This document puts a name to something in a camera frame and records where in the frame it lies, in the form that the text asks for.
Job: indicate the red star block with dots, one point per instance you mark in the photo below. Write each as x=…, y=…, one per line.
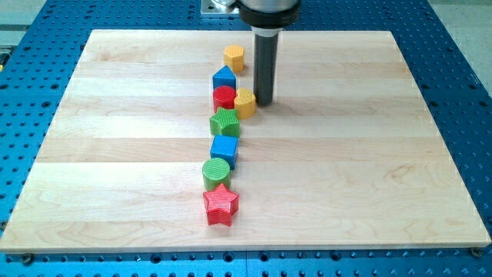
x=220, y=205

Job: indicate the yellow hexagon block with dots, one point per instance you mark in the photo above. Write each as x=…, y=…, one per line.
x=234, y=58

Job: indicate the light wooden board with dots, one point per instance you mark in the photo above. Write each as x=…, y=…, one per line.
x=347, y=157

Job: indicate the green star block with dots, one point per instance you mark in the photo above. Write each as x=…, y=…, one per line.
x=225, y=122

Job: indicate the green cylinder block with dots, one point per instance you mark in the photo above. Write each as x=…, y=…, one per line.
x=216, y=171

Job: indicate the blue triangle block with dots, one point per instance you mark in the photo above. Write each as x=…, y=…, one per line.
x=224, y=76

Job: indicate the red cylinder block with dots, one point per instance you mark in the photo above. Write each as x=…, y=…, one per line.
x=223, y=97

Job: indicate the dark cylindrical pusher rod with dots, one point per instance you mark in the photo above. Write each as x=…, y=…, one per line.
x=265, y=54

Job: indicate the yellow heart block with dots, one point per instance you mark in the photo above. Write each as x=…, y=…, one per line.
x=245, y=103

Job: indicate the silver metal mounting plate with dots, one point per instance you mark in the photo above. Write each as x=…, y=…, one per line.
x=218, y=7

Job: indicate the blue cube block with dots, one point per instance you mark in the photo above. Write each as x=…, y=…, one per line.
x=225, y=147

